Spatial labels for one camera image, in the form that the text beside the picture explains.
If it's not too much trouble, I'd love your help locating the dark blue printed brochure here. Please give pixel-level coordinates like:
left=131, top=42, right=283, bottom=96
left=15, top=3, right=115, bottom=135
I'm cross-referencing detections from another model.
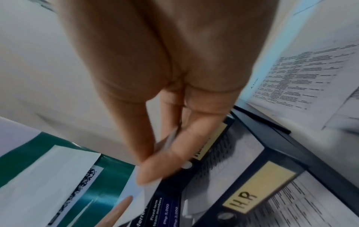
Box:
left=132, top=190, right=181, bottom=227

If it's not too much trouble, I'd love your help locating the printed text paper sheet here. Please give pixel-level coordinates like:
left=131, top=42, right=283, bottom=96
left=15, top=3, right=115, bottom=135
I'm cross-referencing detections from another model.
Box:
left=321, top=87, right=359, bottom=132
left=248, top=43, right=359, bottom=112

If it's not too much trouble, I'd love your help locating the person's right hand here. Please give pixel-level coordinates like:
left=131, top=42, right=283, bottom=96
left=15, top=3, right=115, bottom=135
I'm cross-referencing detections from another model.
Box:
left=54, top=0, right=282, bottom=186

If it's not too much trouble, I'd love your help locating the black binder with yellow label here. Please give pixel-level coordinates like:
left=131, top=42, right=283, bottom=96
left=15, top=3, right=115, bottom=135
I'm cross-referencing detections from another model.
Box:
left=156, top=110, right=237, bottom=227
left=193, top=106, right=359, bottom=227

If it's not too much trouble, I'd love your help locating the green folder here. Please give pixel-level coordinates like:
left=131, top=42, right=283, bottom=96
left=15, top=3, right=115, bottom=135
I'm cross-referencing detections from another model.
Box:
left=0, top=132, right=136, bottom=227

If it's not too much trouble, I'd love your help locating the white envelope with barcode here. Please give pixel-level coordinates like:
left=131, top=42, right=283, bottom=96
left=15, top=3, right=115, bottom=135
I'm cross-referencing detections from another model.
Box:
left=0, top=145, right=102, bottom=227

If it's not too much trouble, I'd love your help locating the white paper sheet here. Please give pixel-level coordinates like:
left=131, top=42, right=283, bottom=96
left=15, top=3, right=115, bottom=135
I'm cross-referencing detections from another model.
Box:
left=123, top=127, right=180, bottom=223

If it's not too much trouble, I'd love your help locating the person's left hand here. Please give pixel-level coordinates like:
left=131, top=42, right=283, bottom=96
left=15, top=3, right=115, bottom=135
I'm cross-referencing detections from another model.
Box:
left=101, top=195, right=134, bottom=227

